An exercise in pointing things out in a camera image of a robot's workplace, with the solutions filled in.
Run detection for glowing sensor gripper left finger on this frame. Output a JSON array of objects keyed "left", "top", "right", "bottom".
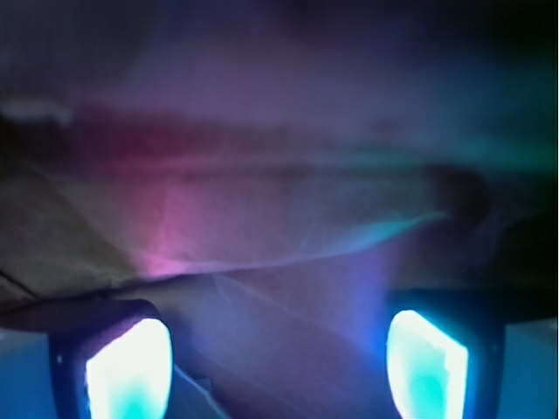
[{"left": 1, "top": 299, "right": 173, "bottom": 418}]

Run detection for crumpled brown paper bag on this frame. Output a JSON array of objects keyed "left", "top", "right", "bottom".
[{"left": 1, "top": 106, "right": 557, "bottom": 418}]

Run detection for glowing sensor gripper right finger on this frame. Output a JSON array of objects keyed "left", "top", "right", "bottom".
[{"left": 385, "top": 290, "right": 558, "bottom": 418}]

